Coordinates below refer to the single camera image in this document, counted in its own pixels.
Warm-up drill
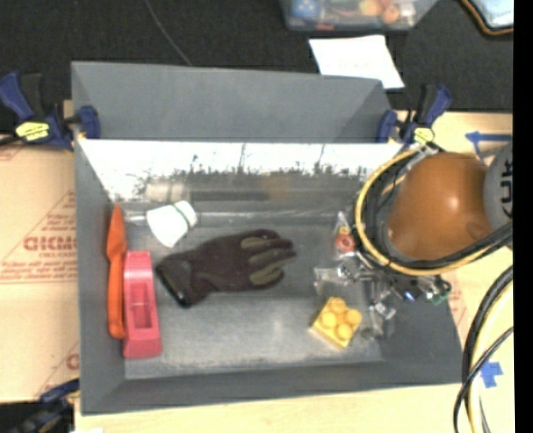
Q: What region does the brown cardboard board, red print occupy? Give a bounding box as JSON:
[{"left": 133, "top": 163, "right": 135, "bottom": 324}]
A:
[{"left": 0, "top": 135, "right": 83, "bottom": 405}]

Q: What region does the orange toy knife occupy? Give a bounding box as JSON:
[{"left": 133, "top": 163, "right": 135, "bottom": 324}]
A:
[{"left": 106, "top": 204, "right": 128, "bottom": 340}]

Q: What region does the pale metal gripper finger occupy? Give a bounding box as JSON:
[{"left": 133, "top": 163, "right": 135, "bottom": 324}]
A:
[
  {"left": 361, "top": 286, "right": 377, "bottom": 336},
  {"left": 373, "top": 301, "right": 398, "bottom": 338}
]

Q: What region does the dark glove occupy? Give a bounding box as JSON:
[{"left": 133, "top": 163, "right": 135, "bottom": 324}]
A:
[{"left": 155, "top": 228, "right": 298, "bottom": 309}]

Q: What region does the white cup with green stripe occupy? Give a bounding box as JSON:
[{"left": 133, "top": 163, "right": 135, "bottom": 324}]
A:
[{"left": 146, "top": 199, "right": 198, "bottom": 248}]

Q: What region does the grey metal bin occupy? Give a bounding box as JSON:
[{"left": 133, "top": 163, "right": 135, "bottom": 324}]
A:
[{"left": 70, "top": 60, "right": 464, "bottom": 414}]

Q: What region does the clear packet with red ring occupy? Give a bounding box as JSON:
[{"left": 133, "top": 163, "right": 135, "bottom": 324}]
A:
[{"left": 313, "top": 212, "right": 370, "bottom": 298}]

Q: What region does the pink plastic block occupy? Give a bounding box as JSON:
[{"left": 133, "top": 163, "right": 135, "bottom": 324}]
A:
[{"left": 122, "top": 249, "right": 164, "bottom": 359}]

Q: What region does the yellow toy brick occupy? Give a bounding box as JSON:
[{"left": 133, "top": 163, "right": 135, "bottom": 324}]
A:
[{"left": 309, "top": 296, "right": 364, "bottom": 347}]

